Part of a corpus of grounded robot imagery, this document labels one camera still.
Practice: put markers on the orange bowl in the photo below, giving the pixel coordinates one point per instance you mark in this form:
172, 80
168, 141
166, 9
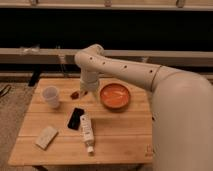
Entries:
114, 96

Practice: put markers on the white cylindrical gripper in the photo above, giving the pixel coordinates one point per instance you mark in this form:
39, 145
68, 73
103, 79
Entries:
89, 81

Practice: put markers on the translucent plastic cup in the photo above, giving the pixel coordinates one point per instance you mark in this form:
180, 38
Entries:
50, 95

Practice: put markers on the beige rectangular block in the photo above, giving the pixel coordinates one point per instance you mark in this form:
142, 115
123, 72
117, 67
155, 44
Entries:
45, 137

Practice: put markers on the black rectangular eraser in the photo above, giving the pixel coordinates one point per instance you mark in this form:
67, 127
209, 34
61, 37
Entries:
74, 121

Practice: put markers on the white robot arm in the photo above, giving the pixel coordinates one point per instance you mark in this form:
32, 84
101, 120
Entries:
182, 107

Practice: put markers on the white tube with cap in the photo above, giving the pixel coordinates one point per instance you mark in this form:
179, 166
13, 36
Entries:
87, 132

